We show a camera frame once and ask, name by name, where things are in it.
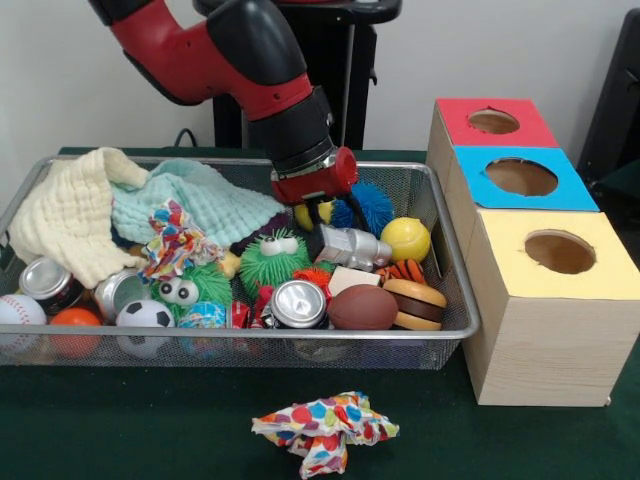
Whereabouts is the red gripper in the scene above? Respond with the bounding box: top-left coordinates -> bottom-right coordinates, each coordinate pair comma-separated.
270,146 -> 371,232

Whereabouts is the teal knitted cloth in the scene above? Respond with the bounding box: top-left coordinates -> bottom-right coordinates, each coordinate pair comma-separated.
110,158 -> 286,246

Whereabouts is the polka dot cloth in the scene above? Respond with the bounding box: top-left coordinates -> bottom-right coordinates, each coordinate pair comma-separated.
139,198 -> 226,284
251,391 -> 400,480

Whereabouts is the cream knitted cloth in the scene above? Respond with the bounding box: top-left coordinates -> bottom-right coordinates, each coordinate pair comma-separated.
7,146 -> 151,290

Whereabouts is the shallow clear mesh bin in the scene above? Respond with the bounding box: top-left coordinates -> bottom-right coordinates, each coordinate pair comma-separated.
0,154 -> 482,371

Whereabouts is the wooden box with three holes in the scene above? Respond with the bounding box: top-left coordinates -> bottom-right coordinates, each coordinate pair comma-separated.
426,97 -> 640,407

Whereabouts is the yellow smiley ball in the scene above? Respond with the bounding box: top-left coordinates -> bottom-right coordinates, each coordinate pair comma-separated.
293,199 -> 335,231

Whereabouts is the small blue spiky ball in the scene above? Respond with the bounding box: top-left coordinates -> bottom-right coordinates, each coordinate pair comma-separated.
332,182 -> 395,234

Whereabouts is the small green spiky ball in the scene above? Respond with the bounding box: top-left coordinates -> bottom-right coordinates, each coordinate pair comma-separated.
239,229 -> 314,289

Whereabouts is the brown toy football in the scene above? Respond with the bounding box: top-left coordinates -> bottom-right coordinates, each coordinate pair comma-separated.
327,284 -> 400,331

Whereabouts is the wooden burger toy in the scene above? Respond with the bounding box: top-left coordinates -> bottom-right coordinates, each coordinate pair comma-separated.
382,278 -> 448,332

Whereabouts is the green spiky ball with eyes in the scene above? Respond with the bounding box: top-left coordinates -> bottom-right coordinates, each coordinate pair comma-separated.
149,264 -> 232,321

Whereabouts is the black and white soccer ball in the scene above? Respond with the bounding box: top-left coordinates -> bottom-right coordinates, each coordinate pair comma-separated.
115,298 -> 176,359

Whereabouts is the dark green table cloth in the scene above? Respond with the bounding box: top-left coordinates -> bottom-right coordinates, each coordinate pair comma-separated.
0,145 -> 640,480
587,159 -> 640,241

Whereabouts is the black upright panel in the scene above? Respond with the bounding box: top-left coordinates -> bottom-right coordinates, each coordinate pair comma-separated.
575,8 -> 640,176

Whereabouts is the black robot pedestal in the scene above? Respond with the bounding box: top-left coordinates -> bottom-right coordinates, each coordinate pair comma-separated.
192,0 -> 404,150

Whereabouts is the black looped cable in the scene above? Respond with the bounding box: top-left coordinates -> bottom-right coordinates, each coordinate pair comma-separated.
172,127 -> 216,149

